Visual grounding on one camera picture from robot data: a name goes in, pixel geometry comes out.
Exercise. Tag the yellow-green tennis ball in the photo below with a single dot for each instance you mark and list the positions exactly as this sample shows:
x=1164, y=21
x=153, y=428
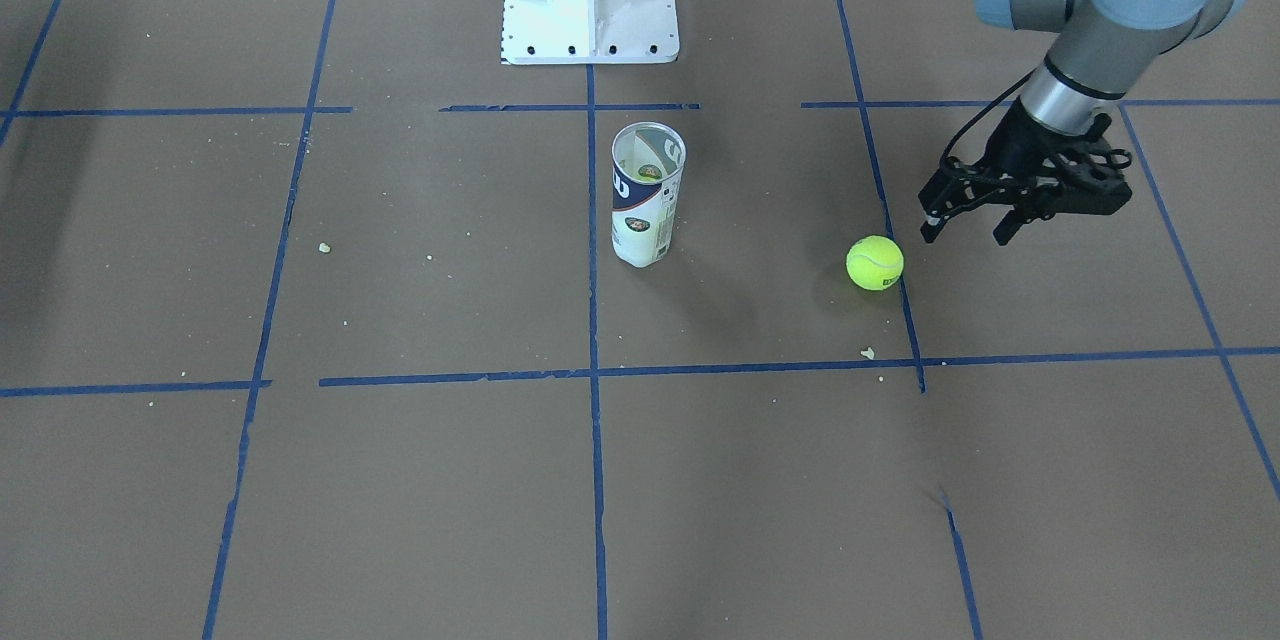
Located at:
x=874, y=263

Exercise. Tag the tennis ball inside can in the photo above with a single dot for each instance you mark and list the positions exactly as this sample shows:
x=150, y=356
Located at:
x=650, y=173

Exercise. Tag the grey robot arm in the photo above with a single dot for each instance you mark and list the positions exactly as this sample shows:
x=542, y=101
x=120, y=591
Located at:
x=1100, y=50

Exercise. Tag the clear plastic tennis ball can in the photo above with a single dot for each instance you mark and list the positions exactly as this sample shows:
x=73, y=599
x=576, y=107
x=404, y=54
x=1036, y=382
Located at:
x=643, y=214

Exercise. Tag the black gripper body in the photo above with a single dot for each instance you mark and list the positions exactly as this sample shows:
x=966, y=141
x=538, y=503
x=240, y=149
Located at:
x=1022, y=144

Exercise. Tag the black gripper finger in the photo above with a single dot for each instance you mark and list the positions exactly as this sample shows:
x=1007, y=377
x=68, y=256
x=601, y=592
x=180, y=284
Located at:
x=939, y=198
x=1020, y=214

